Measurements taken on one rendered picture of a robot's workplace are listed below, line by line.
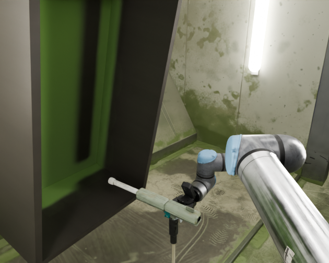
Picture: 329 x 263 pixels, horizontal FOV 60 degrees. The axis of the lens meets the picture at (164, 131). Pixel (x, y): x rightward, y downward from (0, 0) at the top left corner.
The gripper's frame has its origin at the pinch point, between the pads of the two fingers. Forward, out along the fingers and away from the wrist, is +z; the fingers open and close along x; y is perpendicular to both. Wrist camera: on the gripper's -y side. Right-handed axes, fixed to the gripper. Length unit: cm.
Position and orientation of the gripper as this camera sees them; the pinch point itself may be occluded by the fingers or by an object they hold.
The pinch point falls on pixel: (172, 214)
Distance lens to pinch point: 124.8
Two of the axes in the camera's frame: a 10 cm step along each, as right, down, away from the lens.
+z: -5.5, 3.5, -7.6
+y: -0.2, 9.1, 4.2
